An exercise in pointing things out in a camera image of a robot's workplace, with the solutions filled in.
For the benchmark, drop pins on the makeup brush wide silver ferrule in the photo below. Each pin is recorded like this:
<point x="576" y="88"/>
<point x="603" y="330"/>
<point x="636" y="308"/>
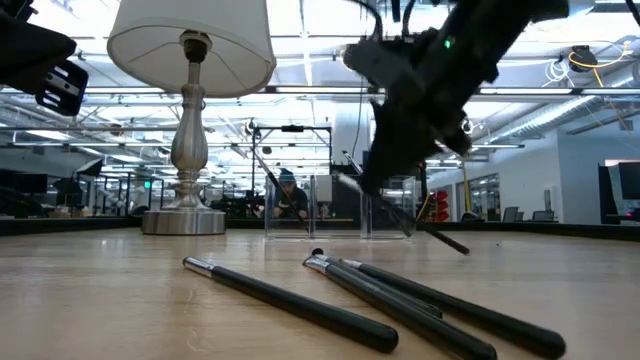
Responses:
<point x="280" y="187"/>

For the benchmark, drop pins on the round hanging reel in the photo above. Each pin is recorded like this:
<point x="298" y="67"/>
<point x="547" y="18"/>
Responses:
<point x="468" y="127"/>
<point x="251" y="127"/>

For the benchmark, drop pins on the makeup brush round dark tip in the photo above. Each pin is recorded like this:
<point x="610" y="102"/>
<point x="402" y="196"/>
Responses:
<point x="317" y="252"/>

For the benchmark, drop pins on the black studio light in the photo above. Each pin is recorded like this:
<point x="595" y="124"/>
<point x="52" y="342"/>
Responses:
<point x="67" y="190"/>

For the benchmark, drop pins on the red storage bins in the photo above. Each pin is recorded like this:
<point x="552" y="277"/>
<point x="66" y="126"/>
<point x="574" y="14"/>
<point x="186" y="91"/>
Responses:
<point x="441" y="205"/>

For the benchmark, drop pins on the makeup brush pointed silver ferrule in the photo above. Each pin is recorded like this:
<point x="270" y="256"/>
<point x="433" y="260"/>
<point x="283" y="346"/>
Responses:
<point x="400" y="309"/>

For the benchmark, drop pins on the background laptop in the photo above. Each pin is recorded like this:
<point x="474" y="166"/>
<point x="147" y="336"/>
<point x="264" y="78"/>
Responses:
<point x="511" y="215"/>
<point x="543" y="216"/>

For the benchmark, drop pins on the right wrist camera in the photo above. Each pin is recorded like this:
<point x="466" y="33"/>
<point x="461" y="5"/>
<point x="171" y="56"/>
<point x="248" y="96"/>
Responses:
<point x="375" y="62"/>

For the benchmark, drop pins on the long ceiling light bar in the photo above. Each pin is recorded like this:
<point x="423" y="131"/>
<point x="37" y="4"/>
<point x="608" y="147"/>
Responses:
<point x="310" y="90"/>

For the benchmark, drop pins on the black aluminium rig frame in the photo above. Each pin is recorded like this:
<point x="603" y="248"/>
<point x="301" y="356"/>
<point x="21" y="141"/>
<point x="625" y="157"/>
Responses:
<point x="75" y="226"/>

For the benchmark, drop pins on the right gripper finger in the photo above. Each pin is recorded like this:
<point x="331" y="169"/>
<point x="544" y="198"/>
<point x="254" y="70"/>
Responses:
<point x="382" y="145"/>
<point x="415" y="135"/>

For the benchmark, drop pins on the computer monitor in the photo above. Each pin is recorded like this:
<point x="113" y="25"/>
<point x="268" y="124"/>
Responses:
<point x="627" y="182"/>

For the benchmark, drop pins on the background robot station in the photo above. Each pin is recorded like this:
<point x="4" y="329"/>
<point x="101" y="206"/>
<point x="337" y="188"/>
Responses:
<point x="127" y="195"/>

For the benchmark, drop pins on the silver ventilation duct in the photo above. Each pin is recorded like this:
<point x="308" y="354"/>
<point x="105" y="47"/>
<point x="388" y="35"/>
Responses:
<point x="550" y="117"/>

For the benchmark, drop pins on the black cabinet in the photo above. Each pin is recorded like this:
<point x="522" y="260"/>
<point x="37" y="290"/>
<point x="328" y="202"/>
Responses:
<point x="345" y="207"/>

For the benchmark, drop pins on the clear acrylic organizer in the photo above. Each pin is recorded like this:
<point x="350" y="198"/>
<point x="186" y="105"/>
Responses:
<point x="314" y="210"/>

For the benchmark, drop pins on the person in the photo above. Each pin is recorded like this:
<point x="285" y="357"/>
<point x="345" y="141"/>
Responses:
<point x="299" y="192"/>

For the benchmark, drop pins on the table lamp white shade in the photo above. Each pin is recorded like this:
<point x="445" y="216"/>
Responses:
<point x="190" y="150"/>

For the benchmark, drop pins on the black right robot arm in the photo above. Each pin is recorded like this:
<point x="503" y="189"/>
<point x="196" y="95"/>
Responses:
<point x="500" y="25"/>

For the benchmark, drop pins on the background black frame rig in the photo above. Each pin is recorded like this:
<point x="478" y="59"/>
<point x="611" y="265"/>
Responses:
<point x="292" y="128"/>

